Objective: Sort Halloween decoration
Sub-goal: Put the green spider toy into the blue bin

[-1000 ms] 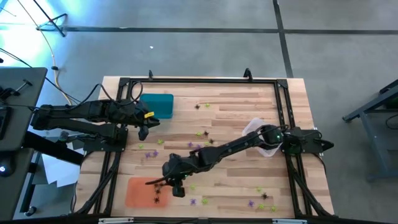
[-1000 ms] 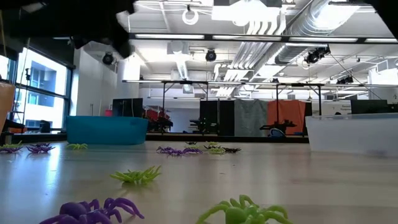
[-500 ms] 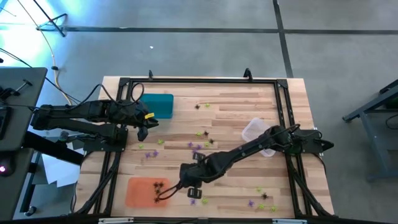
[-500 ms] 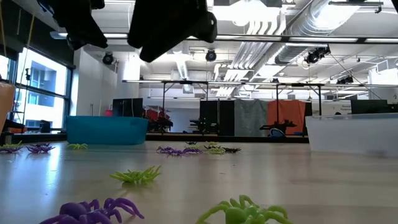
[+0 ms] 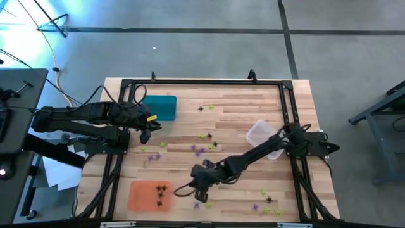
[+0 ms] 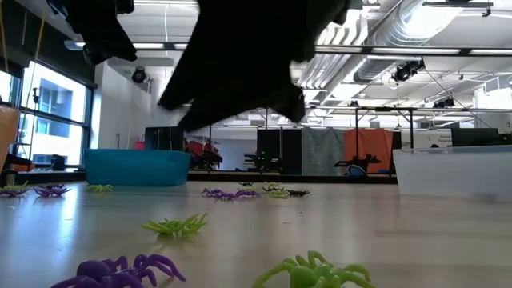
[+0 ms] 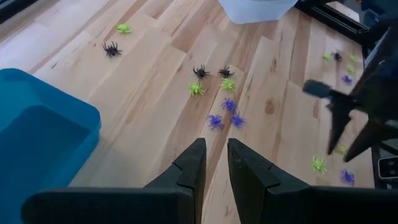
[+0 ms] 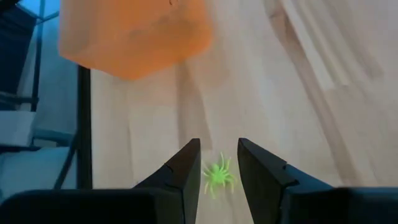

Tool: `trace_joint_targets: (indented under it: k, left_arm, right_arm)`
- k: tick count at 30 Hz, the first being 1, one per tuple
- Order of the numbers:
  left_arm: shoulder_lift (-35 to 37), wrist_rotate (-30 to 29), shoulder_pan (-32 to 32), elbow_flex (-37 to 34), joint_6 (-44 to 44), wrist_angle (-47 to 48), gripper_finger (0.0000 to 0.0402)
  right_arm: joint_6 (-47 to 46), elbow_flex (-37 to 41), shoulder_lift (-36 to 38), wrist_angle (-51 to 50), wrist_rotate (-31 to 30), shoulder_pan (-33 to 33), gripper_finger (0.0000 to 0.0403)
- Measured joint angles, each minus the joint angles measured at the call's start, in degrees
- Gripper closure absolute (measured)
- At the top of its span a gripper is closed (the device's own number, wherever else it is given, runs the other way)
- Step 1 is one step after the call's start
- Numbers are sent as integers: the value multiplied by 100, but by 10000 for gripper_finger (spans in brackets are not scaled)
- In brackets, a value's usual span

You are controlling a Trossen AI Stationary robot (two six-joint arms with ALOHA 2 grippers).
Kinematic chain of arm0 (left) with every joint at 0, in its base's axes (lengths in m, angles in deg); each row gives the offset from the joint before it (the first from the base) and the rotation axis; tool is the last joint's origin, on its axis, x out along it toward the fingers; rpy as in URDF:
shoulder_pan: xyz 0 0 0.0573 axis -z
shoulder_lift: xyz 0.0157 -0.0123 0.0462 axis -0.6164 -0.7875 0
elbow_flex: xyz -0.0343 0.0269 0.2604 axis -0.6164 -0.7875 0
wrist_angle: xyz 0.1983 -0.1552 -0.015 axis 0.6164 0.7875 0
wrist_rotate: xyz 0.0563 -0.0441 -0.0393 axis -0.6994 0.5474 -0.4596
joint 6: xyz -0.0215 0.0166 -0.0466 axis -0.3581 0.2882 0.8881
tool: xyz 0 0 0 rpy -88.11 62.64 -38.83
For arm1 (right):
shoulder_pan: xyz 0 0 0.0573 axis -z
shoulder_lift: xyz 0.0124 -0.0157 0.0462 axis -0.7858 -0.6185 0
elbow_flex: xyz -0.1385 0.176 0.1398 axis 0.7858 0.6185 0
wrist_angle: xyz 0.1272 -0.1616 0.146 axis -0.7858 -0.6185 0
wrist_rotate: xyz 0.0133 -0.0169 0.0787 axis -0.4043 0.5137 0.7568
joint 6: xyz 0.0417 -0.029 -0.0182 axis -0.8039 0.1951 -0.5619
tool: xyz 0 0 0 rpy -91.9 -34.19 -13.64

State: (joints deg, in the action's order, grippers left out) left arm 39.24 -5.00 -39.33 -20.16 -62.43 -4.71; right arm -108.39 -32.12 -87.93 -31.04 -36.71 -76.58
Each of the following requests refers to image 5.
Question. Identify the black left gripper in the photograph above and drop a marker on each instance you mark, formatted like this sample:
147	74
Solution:
144	122

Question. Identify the black table clamp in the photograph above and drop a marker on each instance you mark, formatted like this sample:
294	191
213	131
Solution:
252	75
153	76

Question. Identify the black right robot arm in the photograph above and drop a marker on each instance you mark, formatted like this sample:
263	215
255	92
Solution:
253	152

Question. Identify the clear plastic bin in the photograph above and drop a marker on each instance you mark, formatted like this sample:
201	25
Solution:
261	134

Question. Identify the teal plastic bin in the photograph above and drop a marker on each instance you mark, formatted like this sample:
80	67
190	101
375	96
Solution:
164	107

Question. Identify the silver metal bracket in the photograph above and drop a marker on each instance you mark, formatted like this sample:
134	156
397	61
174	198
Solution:
294	225
117	224

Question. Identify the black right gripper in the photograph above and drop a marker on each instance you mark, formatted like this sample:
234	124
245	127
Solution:
202	179

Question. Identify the thick black support beam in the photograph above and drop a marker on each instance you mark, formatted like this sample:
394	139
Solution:
53	152

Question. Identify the dark grey cart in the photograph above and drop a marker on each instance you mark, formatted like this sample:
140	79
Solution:
383	142

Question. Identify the thin black rod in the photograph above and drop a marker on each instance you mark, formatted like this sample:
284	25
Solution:
79	139

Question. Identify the black aluminium table frame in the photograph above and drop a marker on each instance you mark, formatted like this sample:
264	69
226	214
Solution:
205	82

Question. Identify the orange plastic bin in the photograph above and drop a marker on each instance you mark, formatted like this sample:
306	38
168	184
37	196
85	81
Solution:
142	196

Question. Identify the white paper sheets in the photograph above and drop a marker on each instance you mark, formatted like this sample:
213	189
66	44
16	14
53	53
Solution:
60	174

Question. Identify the black caster wheel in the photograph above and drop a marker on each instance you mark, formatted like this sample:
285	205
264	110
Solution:
30	215

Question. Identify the dark grey desk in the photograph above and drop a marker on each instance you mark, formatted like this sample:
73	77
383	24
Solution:
16	196

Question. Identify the black desk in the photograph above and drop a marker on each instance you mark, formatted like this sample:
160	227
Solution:
22	95

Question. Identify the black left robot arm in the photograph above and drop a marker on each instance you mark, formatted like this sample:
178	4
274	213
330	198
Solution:
79	115

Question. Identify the black tripod stand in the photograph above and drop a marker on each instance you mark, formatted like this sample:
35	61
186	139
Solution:
52	22

